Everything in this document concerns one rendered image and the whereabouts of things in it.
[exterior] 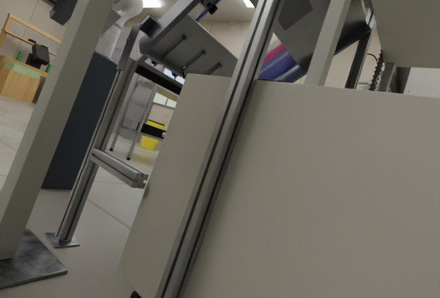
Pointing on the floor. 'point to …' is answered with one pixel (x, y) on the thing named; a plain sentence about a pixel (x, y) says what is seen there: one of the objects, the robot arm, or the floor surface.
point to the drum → (150, 137)
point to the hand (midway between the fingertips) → (210, 6)
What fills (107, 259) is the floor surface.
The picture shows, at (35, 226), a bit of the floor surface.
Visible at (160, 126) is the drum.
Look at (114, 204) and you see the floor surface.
